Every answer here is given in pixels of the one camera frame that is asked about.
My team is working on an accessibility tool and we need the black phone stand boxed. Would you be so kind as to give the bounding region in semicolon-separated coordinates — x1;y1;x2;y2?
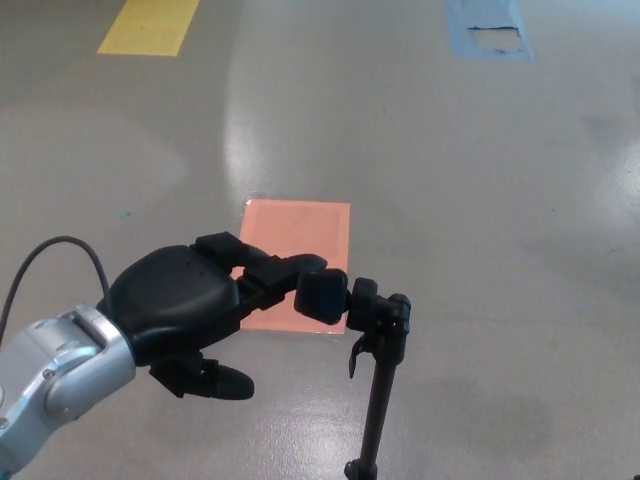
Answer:
293;268;413;480

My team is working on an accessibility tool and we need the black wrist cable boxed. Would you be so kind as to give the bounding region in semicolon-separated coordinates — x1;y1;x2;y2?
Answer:
0;236;111;331

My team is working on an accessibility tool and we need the torn blue floor marking rectangle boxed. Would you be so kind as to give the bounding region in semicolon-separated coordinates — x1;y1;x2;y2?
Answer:
444;0;534;62

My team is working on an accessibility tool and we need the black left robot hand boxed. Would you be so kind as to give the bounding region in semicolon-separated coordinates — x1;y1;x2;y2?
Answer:
95;232;330;401

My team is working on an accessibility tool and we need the yellow floor marking rectangle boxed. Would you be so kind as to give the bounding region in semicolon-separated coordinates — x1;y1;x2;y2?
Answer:
96;0;201;57

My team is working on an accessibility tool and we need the orange floor marking rectangle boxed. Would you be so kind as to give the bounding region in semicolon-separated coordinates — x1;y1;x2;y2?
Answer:
239;198;351;335

